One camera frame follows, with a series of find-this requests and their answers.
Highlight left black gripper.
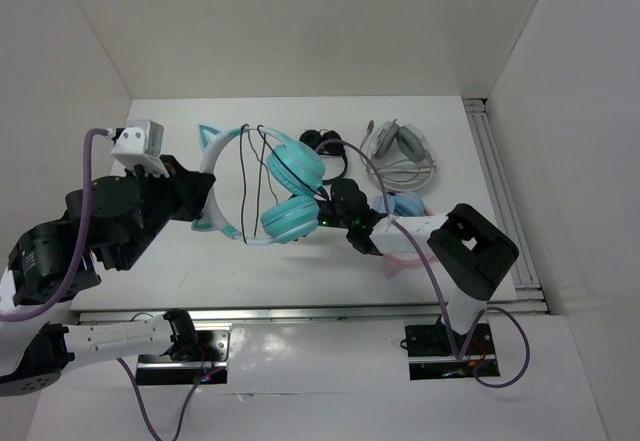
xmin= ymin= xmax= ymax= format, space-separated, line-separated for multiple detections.
xmin=114 ymin=153 xmax=217 ymax=270

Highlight teal cat-ear headphones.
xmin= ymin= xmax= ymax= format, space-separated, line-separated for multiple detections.
xmin=191 ymin=124 xmax=328 ymax=247

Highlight black headphone audio cable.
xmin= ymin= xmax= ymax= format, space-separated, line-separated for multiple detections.
xmin=237 ymin=122 xmax=331 ymax=242

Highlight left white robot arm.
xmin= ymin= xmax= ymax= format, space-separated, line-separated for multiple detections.
xmin=1 ymin=155 xmax=215 ymax=397

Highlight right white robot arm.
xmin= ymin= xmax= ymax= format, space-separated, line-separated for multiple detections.
xmin=318 ymin=179 xmax=519 ymax=358

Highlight pink blue cat-ear headphones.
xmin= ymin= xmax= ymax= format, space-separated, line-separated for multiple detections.
xmin=372 ymin=191 xmax=432 ymax=279

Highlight small black headphones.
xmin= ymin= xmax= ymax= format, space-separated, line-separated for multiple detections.
xmin=299 ymin=129 xmax=349 ymax=186

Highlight white grey headset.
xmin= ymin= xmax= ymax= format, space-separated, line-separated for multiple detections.
xmin=360 ymin=119 xmax=437 ymax=192

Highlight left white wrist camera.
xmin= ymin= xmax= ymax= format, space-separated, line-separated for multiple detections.
xmin=111 ymin=119 xmax=169 ymax=177

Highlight aluminium rail at front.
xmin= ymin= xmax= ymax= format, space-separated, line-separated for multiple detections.
xmin=77 ymin=302 xmax=446 ymax=324

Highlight aluminium rail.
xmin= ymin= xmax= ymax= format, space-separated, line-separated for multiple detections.
xmin=463 ymin=98 xmax=550 ymax=314
xmin=77 ymin=302 xmax=446 ymax=324

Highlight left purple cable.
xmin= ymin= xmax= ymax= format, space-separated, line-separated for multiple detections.
xmin=0 ymin=126 xmax=231 ymax=441

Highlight purple cable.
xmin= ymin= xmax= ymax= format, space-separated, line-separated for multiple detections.
xmin=0 ymin=126 xmax=231 ymax=441
xmin=314 ymin=139 xmax=530 ymax=388

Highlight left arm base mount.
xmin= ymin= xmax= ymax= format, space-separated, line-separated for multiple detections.
xmin=134 ymin=323 xmax=231 ymax=386

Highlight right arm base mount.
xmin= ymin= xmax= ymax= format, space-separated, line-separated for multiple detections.
xmin=400 ymin=323 xmax=500 ymax=381

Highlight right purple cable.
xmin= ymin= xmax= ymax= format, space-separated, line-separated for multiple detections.
xmin=314 ymin=139 xmax=530 ymax=388

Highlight aluminium rail at right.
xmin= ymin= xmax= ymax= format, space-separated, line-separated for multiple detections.
xmin=463 ymin=98 xmax=550 ymax=314

